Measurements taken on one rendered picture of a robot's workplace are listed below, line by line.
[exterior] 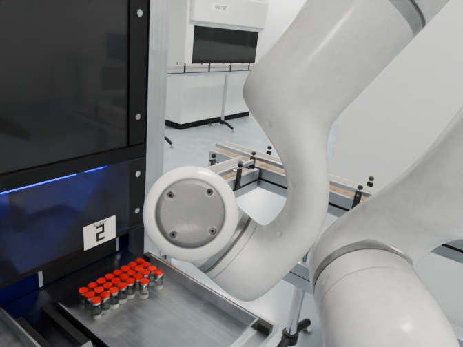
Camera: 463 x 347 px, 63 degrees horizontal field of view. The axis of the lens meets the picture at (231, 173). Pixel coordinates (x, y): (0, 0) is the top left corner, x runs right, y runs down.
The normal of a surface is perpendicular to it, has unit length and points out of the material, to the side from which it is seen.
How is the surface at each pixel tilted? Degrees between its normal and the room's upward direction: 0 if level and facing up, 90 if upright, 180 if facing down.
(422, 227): 134
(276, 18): 90
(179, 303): 0
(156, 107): 90
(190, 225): 64
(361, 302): 37
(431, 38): 90
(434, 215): 118
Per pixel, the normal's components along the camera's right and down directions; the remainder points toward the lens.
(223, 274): -0.33, 0.45
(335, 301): -0.84, -0.51
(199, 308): 0.11, -0.93
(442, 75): -0.59, 0.23
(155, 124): 0.80, 0.30
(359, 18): -0.18, 0.25
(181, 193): 0.12, -0.11
